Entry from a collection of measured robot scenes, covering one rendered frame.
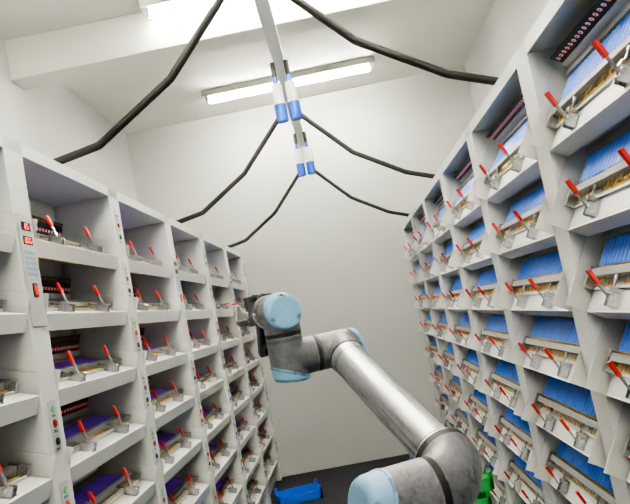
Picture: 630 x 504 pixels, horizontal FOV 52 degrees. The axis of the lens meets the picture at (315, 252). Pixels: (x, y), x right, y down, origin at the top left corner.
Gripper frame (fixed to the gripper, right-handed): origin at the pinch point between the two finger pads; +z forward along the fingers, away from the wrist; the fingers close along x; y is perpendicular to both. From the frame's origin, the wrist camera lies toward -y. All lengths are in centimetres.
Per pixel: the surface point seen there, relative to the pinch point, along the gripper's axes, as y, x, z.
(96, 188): 53, 36, 38
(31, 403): -8, 59, -23
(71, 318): 10, 49, 4
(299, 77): 160, -118, 239
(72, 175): 54, 43, 20
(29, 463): -22, 62, -19
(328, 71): 160, -138, 232
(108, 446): -27, 45, 13
